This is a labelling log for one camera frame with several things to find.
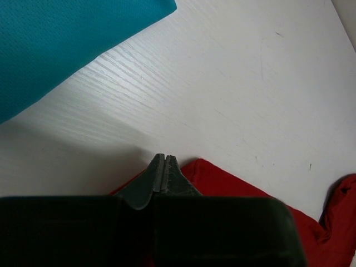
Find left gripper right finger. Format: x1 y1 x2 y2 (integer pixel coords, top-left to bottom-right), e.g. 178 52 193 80
151 154 307 266

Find teal t shirt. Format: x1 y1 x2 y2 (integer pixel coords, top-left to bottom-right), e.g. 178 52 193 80
1 1 177 122

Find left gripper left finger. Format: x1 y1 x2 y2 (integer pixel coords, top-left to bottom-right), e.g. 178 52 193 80
1 154 165 266

